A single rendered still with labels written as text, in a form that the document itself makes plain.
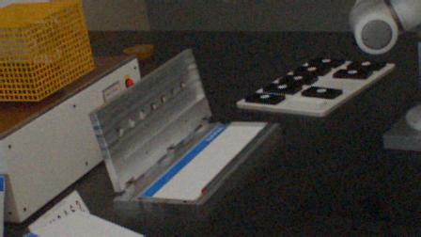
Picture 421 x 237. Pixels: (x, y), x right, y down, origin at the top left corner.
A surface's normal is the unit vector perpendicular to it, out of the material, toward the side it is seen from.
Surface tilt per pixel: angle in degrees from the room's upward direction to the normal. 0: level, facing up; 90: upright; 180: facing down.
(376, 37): 89
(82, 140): 90
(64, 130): 90
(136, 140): 81
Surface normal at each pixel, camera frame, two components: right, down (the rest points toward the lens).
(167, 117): 0.86, -0.13
